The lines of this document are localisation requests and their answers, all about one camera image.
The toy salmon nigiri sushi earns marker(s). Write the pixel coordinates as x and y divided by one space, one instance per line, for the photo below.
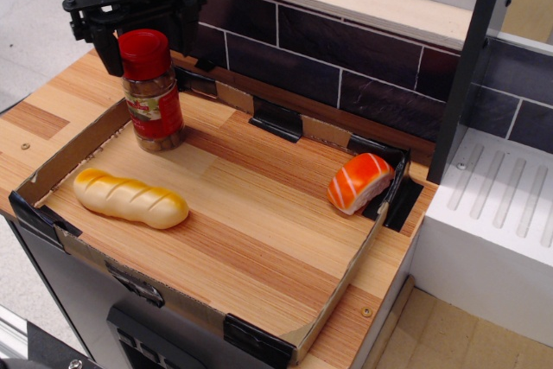
359 181

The dark post of shelf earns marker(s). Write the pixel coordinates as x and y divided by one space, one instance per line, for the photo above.
454 121

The cardboard fence with black tape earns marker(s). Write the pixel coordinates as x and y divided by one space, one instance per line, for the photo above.
264 272

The basil bottle with red cap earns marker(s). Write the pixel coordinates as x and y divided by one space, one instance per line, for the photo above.
150 89

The white dish drainer block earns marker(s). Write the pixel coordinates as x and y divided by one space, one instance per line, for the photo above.
485 244

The toy bread loaf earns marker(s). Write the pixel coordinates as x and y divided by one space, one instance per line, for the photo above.
129 199

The brass screw at right front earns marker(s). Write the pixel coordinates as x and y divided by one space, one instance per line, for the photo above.
366 312

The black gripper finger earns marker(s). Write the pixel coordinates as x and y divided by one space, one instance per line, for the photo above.
105 40
184 18

